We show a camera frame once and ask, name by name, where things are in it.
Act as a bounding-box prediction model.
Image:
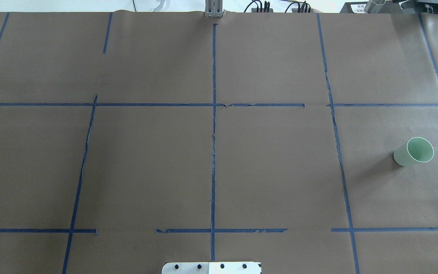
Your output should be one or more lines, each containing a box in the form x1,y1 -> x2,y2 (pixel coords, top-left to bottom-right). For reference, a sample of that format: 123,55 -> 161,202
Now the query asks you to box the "green plastic cup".
393,137 -> 434,167

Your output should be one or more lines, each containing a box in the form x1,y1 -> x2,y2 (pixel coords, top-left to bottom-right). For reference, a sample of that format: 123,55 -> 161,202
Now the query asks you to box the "silver metal cylinder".
364,0 -> 386,14

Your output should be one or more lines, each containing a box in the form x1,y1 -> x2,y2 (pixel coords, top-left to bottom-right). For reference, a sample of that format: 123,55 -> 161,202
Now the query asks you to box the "aluminium profile post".
205,0 -> 224,18

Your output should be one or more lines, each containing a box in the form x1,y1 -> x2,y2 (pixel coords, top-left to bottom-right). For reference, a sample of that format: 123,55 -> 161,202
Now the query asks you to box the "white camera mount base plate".
161,261 -> 262,274

